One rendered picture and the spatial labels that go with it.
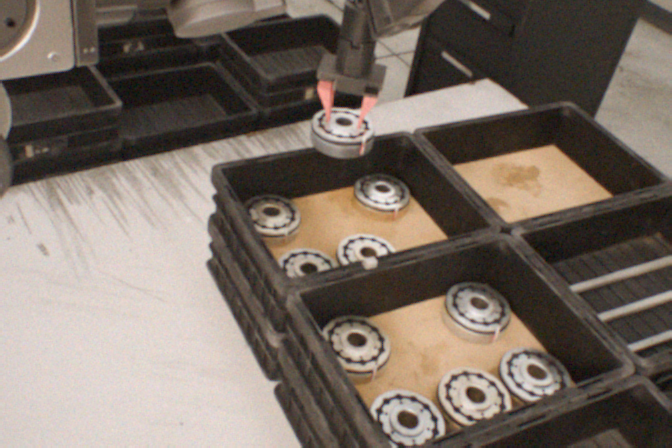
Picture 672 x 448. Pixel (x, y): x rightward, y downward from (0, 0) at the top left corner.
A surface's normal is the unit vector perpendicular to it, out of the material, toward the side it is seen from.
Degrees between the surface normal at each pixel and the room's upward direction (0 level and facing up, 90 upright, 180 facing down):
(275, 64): 0
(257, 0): 54
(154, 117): 0
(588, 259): 0
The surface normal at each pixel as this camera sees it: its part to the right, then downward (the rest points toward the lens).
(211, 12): 0.00, 0.07
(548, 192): 0.15, -0.77
